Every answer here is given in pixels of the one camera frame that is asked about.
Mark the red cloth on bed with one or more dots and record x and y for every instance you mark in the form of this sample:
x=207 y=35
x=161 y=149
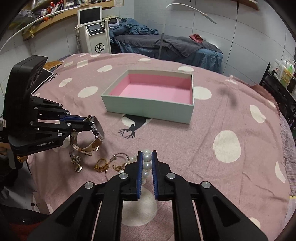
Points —
x=197 y=38

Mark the crumpled blue duvet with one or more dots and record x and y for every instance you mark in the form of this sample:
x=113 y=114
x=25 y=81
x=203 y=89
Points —
x=129 y=26

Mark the mint box pink lining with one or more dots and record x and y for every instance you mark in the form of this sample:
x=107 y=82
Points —
x=161 y=95

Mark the black metal trolley rack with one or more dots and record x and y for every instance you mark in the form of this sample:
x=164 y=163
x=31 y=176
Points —
x=284 y=99

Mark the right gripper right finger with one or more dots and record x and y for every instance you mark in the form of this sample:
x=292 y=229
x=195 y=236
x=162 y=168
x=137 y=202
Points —
x=200 y=211

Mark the grey towel on bed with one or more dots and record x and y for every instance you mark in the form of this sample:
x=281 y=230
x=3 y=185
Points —
x=180 y=45

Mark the rose gold bangle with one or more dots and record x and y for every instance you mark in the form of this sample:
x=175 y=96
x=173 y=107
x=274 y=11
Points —
x=117 y=163

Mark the silver gold pendant earring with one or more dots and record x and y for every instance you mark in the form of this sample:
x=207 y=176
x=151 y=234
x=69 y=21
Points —
x=75 y=160

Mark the white arc floor lamp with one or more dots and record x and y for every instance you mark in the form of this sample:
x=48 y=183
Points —
x=178 y=15

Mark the wooden wall shelf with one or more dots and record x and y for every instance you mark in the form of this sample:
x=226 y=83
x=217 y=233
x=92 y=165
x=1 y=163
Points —
x=41 y=25

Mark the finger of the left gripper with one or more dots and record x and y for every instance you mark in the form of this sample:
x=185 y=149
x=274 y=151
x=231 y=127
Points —
x=77 y=128
x=73 y=118

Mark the blue massage bed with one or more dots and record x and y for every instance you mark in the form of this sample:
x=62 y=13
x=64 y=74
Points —
x=210 y=57

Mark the white beauty machine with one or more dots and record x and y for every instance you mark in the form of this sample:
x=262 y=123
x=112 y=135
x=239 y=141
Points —
x=92 y=31

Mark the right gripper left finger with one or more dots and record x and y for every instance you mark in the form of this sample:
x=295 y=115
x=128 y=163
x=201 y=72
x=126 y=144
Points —
x=94 y=211

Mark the pink polka dot blanket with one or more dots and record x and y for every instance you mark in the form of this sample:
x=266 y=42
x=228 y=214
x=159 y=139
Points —
x=237 y=138

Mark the white tablet device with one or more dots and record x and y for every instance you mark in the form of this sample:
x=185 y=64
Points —
x=45 y=76

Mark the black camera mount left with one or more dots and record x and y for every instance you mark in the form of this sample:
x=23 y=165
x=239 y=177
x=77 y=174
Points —
x=21 y=83

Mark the rose gold wristwatch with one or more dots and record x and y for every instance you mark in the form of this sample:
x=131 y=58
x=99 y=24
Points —
x=93 y=139

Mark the green bottle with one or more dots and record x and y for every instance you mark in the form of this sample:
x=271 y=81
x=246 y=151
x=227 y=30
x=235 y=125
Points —
x=291 y=67

